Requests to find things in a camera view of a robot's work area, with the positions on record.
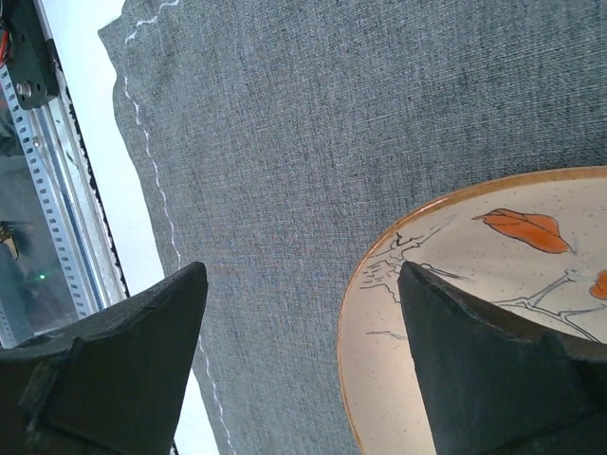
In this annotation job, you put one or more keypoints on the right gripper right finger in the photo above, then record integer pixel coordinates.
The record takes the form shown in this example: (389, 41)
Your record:
(493, 382)

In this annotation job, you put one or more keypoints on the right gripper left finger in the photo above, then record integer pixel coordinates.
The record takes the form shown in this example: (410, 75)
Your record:
(111, 383)

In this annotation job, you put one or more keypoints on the beige bird pattern plate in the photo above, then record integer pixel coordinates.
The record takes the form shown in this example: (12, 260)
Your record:
(533, 244)

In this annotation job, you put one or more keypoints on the grey cloth placemat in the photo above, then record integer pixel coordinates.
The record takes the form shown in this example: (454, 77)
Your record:
(275, 140)

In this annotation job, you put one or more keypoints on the aluminium front rail frame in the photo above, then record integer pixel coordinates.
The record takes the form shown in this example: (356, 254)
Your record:
(95, 277)

